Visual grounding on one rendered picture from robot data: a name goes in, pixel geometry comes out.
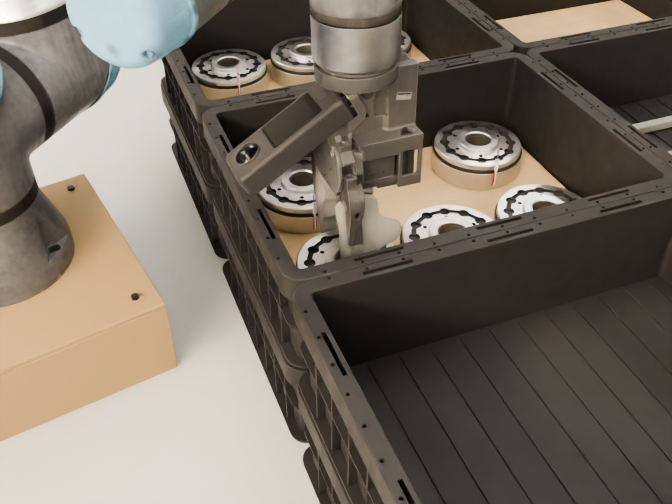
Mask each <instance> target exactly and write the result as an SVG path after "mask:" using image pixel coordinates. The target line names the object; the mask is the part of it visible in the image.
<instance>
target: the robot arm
mask: <svg viewBox="0 0 672 504"><path fill-rule="evenodd" d="M232 1H233V0H0V308H1V307H6V306H10V305H13V304H16V303H19V302H22V301H25V300H27V299H29V298H31V297H33V296H35V295H37V294H39V293H41V292H42V291H44V290H46V289H47V288H48V287H50V286H51V285H52V284H54V283H55V282H56V281H57V280H58V279H59V278H60V277H61V276H62V275H63V274H64V273H65V271H66V270H67V269H68V267H69V265H70V264H71V262H72V259H73V256H74V251H75V244H74V240H73V237H72V233H71V230H70V227H69V225H68V223H67V221H66V219H65V218H64V216H63V215H62V214H61V213H60V212H59V210H58V209H57V208H56V207H55V206H54V204H53V203H52V202H51V201H50V200H49V198H48V197H47V196H46V195H45V194H44V192H43V191H42V190H41V189H40V188H39V186H38V184H37V181H36V178H35V175H34V171H33V168H32V165H31V162H30V159H29V158H30V155H31V153H33V152H34V151H35V150H36V149H37V148H39V147H40V146H41V145H42V144H43V143H45V142H46V141H47V140H49V139H50V138H51V137H52V136H53V135H55V134H56V133H57V132H58V131H60V130H61V129H62V128H63V127H65V126H66V125H67V124H68V123H69V122H71V121H72V120H73V119H74V118H76V117H77V116H78V115H79V114H81V113H82V112H83V111H85V110H87V109H89V108H91V107H92V106H94V105H95V104H96V103H97V102H98V101H99V100H100V99H101V98H102V97H103V95H104V94H105V92H106V91H107V90H108V89H109V88H110V87H111V86H112V85H113V84H114V82H115V81H116V79H117V77H118V75H119V72H120V68H121V67H123V68H132V69H135V68H142V67H146V66H148V65H150V64H152V63H154V62H156V61H158V60H160V59H161V58H163V57H164V56H166V55H167V54H169V53H170V52H171V51H173V50H175V49H177V48H179V47H181V46H182V45H184V44H185V43H186V42H187V41H188V40H190V39H191V37H192V36H193V35H194V33H195V31H197V30H198V29H199V28H200V27H201V26H203V25H204V24H205V23H206V22H207V21H209V20H210V19H211V18H212V17H213V16H215V15H216V14H217V13H218V12H219V11H221V10H222V9H223V8H224V7H226V6H227V5H228V4H230V3H231V2H232ZM309 11H310V23H311V50H312V59H313V61H314V77H315V80H316V82H317V83H316V84H315V85H314V86H313V87H311V88H310V89H309V90H308V91H306V92H305V93H304V94H303V95H301V96H300V97H299V98H298V99H296V100H295V101H294V102H292V103H291V104H290V105H289V106H287V107H286V108H285V109H284V110H282V111H281V112H280V113H279V114H277V115H276V116H275V117H274V118H272V119H271V120H270V121H269V122H267V123H266V124H265V125H264V126H262V127H261V128H260V129H258V130H257V131H256V132H255V133H253V134H252V135H251V136H250V137H248V138H247V139H246V140H245V141H243V142H242V143H241V144H240V145H238V146H237V147H236V148H235V149H233V150H232V151H231V152H229V153H228V154H227V156H226V162H227V164H228V165H229V167H230V169H231V171H232V172H233V174H234V176H235V178H236V179H237V181H238V183H239V184H240V185H241V186H242V187H243V188H244V189H245V191H246V192H247V193H248V194H250V195H257V194H258V193H259V192H261V191H262V190H263V189H264V188H266V187H267V186H268V185H269V184H271V183H272V182H273V181H275V180H276V179H277V178H278V177H280V176H281V175H282V174H283V173H285V172H286V171H287V170H289V169H290V168H291V167H292V166H294V165H295V164H296V163H297V162H299V161H300V160H301V159H303V158H304V157H305V156H306V155H308V154H309V153H310V152H311V151H312V153H311V164H312V175H313V186H314V193H315V198H316V206H317V213H318V218H319V224H320V229H321V233H324V232H327V231H330V230H335V229H337V225H336V219H337V223H338V228H339V247H340V259H343V258H347V257H351V256H355V255H359V254H363V253H367V252H371V251H375V250H377V249H379V248H381V247H383V246H385V245H387V244H389V243H391V242H393V241H395V240H396V239H397V238H398V237H399V235H400V233H401V224H400V222H399V221H398V220H396V219H393V218H389V217H385V216H382V215H380V213H379V208H378V201H377V199H376V197H375V196H374V195H373V187H377V188H382V187H387V186H391V185H395V184H397V187H403V186H407V185H411V184H416V183H420V182H421V167H422V151H423V135H424V133H423V132H422V131H421V130H420V129H419V128H418V127H417V126H416V123H415V121H416V102H417V84H418V66H419V63H418V62H417V61H416V60H415V59H413V58H412V59H410V58H409V57H408V55H407V53H406V52H405V50H404V49H403V48H401V30H402V0H309ZM336 92H340V93H339V95H340V96H339V95H338V94H337V93H336ZM342 96H344V99H342V98H341V97H342ZM417 148H418V150H417V167H416V172H413V170H414V152H415V149H417Z"/></svg>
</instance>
